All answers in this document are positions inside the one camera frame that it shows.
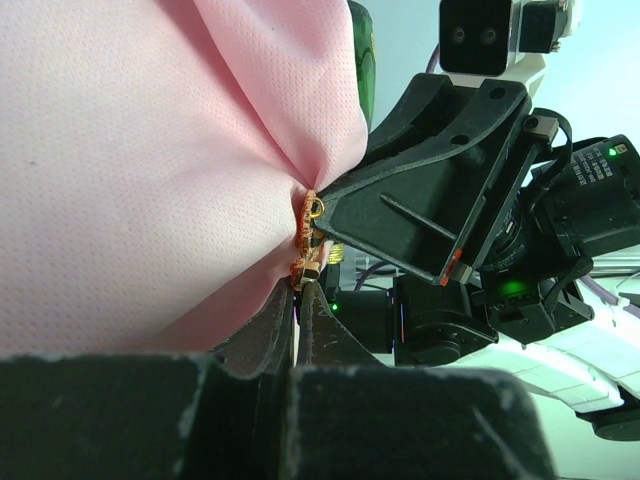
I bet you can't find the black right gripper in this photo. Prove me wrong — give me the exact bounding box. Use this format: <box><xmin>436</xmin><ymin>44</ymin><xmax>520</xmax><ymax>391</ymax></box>
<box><xmin>313</xmin><ymin>73</ymin><xmax>558</xmax><ymax>286</ymax></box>

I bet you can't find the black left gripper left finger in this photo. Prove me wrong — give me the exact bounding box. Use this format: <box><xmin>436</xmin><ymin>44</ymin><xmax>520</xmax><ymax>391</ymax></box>
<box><xmin>1</xmin><ymin>281</ymin><xmax>294</xmax><ymax>479</ymax></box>

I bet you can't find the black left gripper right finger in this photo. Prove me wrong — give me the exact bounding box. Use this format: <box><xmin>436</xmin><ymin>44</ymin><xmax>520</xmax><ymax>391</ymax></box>
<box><xmin>287</xmin><ymin>283</ymin><xmax>555</xmax><ymax>479</ymax></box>

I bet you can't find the red maple leaf brooch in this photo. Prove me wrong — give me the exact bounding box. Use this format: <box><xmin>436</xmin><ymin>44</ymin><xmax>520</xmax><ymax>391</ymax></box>
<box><xmin>290</xmin><ymin>190</ymin><xmax>326</xmax><ymax>293</ymax></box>

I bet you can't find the pink t-shirt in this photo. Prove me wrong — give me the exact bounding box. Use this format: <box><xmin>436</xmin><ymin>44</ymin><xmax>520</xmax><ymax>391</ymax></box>
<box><xmin>1</xmin><ymin>1</ymin><xmax>367</xmax><ymax>355</ymax></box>

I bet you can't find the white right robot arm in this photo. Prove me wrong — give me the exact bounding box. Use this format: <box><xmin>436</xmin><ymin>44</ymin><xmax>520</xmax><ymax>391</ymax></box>
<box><xmin>313</xmin><ymin>73</ymin><xmax>639</xmax><ymax>441</ymax></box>

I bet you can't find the green glass bottle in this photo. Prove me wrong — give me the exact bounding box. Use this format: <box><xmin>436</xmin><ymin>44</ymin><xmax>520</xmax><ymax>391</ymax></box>
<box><xmin>347</xmin><ymin>1</ymin><xmax>377</xmax><ymax>129</ymax></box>

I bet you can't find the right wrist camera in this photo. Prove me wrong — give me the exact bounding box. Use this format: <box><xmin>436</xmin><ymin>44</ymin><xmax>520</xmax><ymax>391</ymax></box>
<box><xmin>438</xmin><ymin>0</ymin><xmax>584</xmax><ymax>88</ymax></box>

